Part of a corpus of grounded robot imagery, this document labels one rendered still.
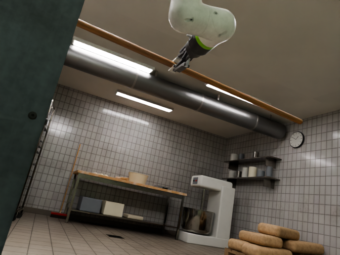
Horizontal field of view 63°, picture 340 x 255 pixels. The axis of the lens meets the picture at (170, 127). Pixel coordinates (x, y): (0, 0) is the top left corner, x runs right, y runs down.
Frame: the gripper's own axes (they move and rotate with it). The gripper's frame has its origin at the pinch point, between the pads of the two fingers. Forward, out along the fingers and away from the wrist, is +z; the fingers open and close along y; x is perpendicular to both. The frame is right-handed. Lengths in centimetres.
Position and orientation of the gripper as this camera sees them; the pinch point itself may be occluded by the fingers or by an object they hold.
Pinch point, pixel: (175, 65)
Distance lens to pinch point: 128.1
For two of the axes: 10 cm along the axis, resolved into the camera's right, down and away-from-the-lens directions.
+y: -2.2, 9.3, -3.0
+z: -4.2, 1.9, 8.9
